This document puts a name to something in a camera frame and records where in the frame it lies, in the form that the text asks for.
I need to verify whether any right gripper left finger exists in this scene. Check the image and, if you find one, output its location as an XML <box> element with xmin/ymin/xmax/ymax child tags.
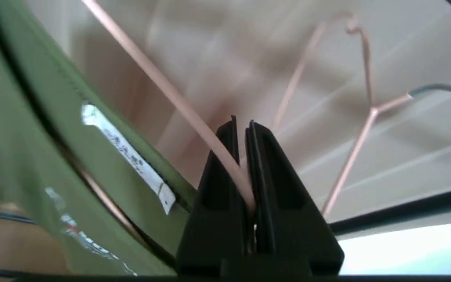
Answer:
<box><xmin>175</xmin><ymin>114</ymin><xmax>252</xmax><ymax>276</ymax></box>

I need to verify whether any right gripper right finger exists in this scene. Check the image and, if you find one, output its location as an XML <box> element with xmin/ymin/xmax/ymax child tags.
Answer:
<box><xmin>244</xmin><ymin>119</ymin><xmax>346</xmax><ymax>276</ymax></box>

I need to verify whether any pink clothes hanger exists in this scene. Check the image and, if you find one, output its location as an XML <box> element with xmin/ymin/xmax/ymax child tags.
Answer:
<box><xmin>272</xmin><ymin>11</ymin><xmax>451</xmax><ymax>219</ymax></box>
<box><xmin>58</xmin><ymin>0</ymin><xmax>258</xmax><ymax>252</ymax></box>

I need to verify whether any beige curtain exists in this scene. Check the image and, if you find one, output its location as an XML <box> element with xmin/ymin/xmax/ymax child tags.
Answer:
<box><xmin>0</xmin><ymin>0</ymin><xmax>451</xmax><ymax>223</ymax></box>

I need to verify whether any black clothes rack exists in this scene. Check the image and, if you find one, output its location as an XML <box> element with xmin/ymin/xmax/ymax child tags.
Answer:
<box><xmin>328</xmin><ymin>0</ymin><xmax>451</xmax><ymax>237</ymax></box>

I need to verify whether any green long-sleeved shirt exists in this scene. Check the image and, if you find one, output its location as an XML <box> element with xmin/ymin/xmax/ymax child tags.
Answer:
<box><xmin>0</xmin><ymin>0</ymin><xmax>198</xmax><ymax>277</ymax></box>

